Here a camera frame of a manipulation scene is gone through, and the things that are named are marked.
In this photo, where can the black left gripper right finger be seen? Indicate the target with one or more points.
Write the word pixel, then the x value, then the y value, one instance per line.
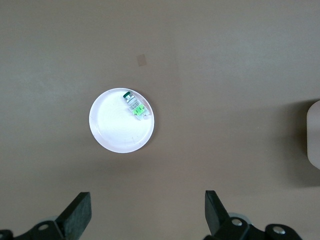
pixel 217 217

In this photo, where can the white lunch box grey latches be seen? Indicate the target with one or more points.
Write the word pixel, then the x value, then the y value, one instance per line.
pixel 314 135

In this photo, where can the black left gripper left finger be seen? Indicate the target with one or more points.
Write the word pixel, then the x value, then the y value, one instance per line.
pixel 75 215

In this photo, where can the pink round plate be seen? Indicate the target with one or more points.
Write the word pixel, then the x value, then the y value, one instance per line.
pixel 115 127

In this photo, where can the green push-button switch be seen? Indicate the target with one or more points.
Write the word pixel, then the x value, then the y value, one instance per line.
pixel 137 108

